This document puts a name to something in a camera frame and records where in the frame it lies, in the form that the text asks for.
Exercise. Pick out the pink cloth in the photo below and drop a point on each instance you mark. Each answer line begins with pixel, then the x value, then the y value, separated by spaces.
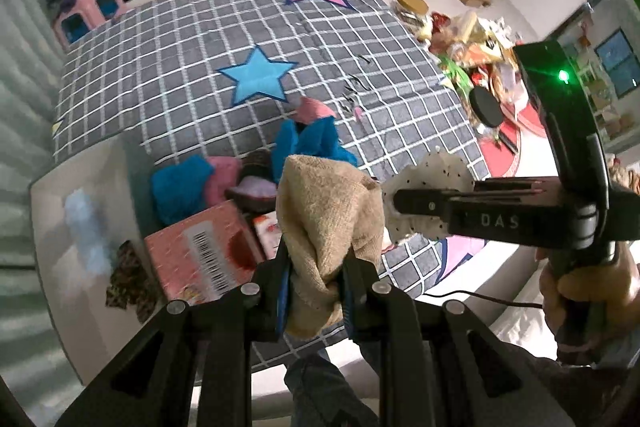
pixel 315 109
pixel 222 179

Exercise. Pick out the black round disc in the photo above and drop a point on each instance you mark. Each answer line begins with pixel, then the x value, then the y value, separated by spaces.
pixel 485 107

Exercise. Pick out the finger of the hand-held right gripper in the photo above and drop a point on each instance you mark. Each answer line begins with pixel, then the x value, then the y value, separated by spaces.
pixel 480 219
pixel 515 185

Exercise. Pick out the leopard print cloth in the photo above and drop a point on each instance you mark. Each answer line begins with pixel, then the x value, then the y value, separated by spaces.
pixel 127 282

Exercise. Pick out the person's jeans leg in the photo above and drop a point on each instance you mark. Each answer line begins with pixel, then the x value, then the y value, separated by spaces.
pixel 320 387

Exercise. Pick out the white red packet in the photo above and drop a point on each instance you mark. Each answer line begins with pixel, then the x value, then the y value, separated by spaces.
pixel 267 232

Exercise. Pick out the blue framed picture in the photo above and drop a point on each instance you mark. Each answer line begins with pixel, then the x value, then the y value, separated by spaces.
pixel 617 62

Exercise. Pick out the beige towel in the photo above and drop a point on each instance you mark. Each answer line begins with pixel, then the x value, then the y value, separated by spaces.
pixel 325 217

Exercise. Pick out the dark brown plush slipper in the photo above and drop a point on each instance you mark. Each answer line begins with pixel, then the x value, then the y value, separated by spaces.
pixel 252 167

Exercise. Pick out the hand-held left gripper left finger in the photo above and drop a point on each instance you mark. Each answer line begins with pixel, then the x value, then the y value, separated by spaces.
pixel 282 294

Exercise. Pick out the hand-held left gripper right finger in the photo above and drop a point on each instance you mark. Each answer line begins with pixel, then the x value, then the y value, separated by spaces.
pixel 348 304

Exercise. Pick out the grey checked star blanket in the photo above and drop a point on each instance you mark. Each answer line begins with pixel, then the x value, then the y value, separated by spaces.
pixel 175 57

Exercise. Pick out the white dotted cloth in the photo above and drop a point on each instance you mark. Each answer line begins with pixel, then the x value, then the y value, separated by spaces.
pixel 440 169

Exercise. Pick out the pink printed box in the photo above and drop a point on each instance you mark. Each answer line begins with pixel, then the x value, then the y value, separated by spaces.
pixel 190 257

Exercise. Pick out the white shelf unit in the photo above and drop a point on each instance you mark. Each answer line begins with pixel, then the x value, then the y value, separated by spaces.
pixel 602 107

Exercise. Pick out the red round tray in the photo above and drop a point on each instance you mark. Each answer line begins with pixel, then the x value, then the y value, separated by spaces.
pixel 505 157

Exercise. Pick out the person's right hand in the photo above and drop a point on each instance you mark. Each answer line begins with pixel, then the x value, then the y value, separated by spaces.
pixel 595 287

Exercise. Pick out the pile of snack packets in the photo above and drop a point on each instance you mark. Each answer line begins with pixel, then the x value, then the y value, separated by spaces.
pixel 475 47

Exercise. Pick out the blue cloth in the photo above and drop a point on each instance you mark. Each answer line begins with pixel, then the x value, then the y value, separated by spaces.
pixel 312 139
pixel 180 189

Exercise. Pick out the yellow lid jar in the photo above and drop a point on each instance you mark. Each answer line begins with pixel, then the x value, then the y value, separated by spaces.
pixel 412 3

